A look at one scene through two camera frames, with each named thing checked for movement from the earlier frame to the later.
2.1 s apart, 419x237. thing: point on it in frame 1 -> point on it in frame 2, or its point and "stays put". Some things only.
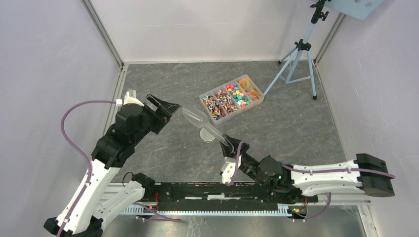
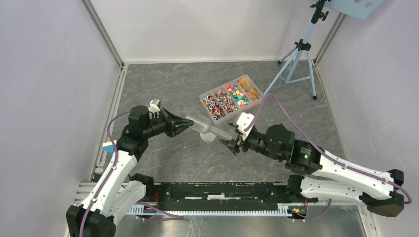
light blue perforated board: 360,9 stays put
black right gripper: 231,149 -> 231,144
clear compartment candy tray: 224,101 stays put
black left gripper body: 155,120 -> 168,124
